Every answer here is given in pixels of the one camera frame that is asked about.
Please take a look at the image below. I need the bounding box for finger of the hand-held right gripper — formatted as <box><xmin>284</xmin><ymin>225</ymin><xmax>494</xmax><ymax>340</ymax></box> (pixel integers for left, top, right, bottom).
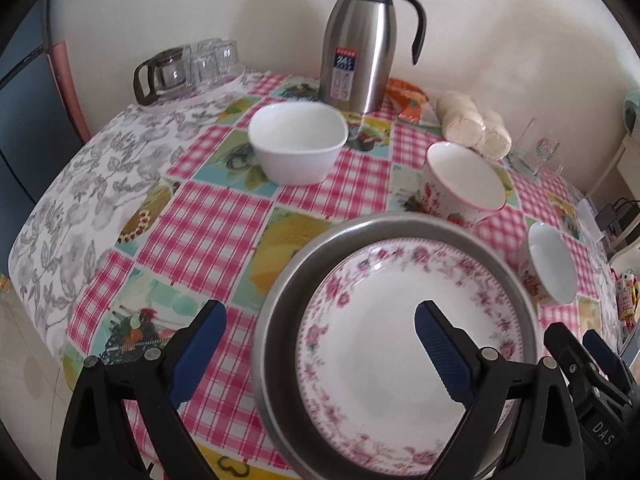
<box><xmin>582</xmin><ymin>330</ymin><xmax>633</xmax><ymax>401</ymax></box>
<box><xmin>543</xmin><ymin>323</ymin><xmax>608</xmax><ymax>401</ymax></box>

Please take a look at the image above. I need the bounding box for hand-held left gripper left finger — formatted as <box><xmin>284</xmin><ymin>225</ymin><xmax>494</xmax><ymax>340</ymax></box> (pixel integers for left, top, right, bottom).
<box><xmin>56</xmin><ymin>300</ymin><xmax>227</xmax><ymax>480</ymax></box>

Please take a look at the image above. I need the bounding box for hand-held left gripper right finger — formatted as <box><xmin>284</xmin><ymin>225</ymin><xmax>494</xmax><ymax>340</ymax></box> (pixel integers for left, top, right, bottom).
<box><xmin>414</xmin><ymin>300</ymin><xmax>586</xmax><ymax>480</ymax></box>

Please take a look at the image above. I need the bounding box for pink floral round plate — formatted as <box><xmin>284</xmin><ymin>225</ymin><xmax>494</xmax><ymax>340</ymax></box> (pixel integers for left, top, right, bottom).
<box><xmin>296</xmin><ymin>240</ymin><xmax>525</xmax><ymax>476</ymax></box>

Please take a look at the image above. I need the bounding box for stainless steel plate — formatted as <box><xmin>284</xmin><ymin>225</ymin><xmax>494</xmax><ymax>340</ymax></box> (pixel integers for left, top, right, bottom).
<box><xmin>251</xmin><ymin>212</ymin><xmax>541</xmax><ymax>480</ymax></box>

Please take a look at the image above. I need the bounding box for strawberry print bowl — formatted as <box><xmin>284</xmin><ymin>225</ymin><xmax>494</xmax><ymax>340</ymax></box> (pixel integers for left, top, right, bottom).
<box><xmin>419</xmin><ymin>141</ymin><xmax>507</xmax><ymax>228</ymax></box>

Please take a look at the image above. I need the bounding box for small white square bowl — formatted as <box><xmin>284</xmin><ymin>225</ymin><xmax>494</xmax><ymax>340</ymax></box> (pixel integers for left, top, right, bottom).
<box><xmin>248</xmin><ymin>102</ymin><xmax>349</xmax><ymax>186</ymax></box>

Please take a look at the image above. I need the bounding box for pale blue bowl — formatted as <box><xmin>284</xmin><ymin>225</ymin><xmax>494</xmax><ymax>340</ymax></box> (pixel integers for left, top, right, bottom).
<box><xmin>517</xmin><ymin>222</ymin><xmax>580</xmax><ymax>307</ymax></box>

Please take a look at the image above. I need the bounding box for black charger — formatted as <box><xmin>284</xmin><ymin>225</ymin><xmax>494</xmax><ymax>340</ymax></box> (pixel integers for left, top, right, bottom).
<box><xmin>595</xmin><ymin>205</ymin><xmax>621</xmax><ymax>231</ymax></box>

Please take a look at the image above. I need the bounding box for grey floral tablecloth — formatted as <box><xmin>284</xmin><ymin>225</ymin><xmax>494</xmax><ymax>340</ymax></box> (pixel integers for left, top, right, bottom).
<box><xmin>10</xmin><ymin>72</ymin><xmax>266</xmax><ymax>356</ymax></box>

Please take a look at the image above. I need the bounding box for glass mug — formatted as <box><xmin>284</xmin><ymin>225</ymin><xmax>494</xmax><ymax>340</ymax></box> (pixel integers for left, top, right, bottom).
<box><xmin>510</xmin><ymin>117</ymin><xmax>568</xmax><ymax>178</ymax></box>

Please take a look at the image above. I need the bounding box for bag of white buns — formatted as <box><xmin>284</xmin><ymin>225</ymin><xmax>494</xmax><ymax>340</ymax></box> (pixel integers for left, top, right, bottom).
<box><xmin>436</xmin><ymin>90</ymin><xmax>512</xmax><ymax>161</ymax></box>

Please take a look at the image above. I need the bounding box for teal cloth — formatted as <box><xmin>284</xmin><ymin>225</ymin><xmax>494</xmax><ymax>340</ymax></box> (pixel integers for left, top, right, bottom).
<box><xmin>622</xmin><ymin>90</ymin><xmax>640</xmax><ymax>136</ymax></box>

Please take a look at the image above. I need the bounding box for orange snack packet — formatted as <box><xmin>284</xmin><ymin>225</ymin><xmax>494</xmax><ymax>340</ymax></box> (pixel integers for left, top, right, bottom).
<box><xmin>387</xmin><ymin>77</ymin><xmax>431</xmax><ymax>123</ymax></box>

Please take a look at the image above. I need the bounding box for white serving tray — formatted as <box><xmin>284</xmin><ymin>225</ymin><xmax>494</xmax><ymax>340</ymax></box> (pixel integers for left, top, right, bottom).
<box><xmin>145</xmin><ymin>62</ymin><xmax>247</xmax><ymax>111</ymax></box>

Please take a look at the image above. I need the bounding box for blue cabinet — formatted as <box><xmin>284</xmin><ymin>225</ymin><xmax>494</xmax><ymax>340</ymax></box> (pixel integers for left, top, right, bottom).
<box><xmin>0</xmin><ymin>10</ymin><xmax>86</xmax><ymax>271</ymax></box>

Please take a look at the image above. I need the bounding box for stainless steel thermos jug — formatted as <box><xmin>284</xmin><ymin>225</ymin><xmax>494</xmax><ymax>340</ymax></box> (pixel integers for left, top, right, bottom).
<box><xmin>320</xmin><ymin>0</ymin><xmax>428</xmax><ymax>115</ymax></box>

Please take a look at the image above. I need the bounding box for glass teapot black handle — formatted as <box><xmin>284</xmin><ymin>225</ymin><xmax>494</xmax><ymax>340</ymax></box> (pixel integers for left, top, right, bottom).
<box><xmin>133</xmin><ymin>46</ymin><xmax>193</xmax><ymax>106</ymax></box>

